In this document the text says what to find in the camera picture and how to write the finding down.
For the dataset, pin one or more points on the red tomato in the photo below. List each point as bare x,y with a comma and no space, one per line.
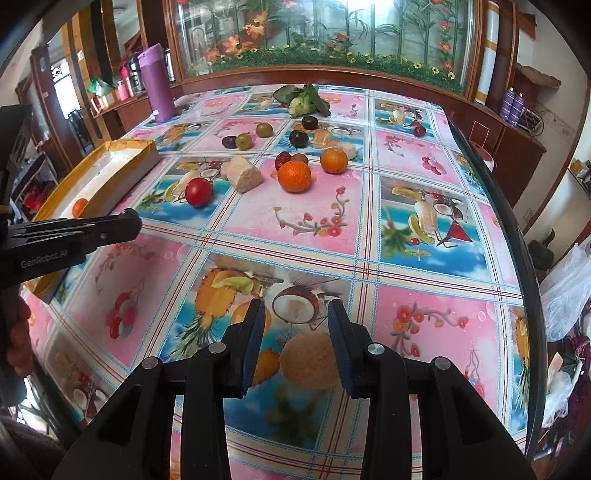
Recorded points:
198,192

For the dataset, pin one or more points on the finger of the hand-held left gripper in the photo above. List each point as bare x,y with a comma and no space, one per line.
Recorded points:
115,226

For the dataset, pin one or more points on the pink bottle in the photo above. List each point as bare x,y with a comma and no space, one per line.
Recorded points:
122,87

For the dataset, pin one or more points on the white plastic bag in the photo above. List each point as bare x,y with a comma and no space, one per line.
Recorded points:
568,290

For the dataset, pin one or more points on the green plum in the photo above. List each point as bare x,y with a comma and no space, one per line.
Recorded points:
244,141
263,129

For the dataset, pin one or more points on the green bag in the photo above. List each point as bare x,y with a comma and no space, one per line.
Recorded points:
99,86

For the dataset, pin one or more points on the fruit-printed tablecloth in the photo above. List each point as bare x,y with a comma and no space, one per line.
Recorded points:
295,235

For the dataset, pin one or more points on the small orange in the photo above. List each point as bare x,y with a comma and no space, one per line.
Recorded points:
81,206

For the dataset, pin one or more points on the cardboard tray with yellow tape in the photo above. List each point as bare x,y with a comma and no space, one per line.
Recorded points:
115,159

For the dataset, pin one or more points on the wooden sideboard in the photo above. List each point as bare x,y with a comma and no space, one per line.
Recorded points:
120,115

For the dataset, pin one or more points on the purple spray bottle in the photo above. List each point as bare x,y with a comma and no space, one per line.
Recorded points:
520,108
508,104

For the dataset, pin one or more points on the light-coloured orange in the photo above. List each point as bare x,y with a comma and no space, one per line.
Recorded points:
333,160

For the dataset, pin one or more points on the floral glass partition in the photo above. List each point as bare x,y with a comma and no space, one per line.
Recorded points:
323,37

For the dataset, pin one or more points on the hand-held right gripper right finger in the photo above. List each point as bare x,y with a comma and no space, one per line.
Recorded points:
340,350

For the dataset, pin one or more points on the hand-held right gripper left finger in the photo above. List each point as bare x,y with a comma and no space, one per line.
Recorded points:
255,341

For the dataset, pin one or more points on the black and silver flask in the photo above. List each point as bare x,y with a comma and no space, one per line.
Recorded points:
134,74

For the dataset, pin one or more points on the purple thermos bottle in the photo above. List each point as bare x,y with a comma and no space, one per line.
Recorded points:
159,83

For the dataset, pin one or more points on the white root chunk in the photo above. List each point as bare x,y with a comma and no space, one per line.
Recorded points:
349,150

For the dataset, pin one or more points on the green leafy vegetable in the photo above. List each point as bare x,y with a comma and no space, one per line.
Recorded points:
302,99

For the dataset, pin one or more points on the reddish dark plum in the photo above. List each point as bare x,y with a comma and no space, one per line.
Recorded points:
282,161

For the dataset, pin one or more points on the deep-coloured orange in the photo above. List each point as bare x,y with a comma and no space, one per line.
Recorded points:
294,176

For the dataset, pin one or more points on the dark purple plum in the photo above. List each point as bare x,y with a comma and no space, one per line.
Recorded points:
228,141
310,122
298,137
301,158

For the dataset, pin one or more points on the person's left hand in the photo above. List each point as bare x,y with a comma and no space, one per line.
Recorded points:
21,334

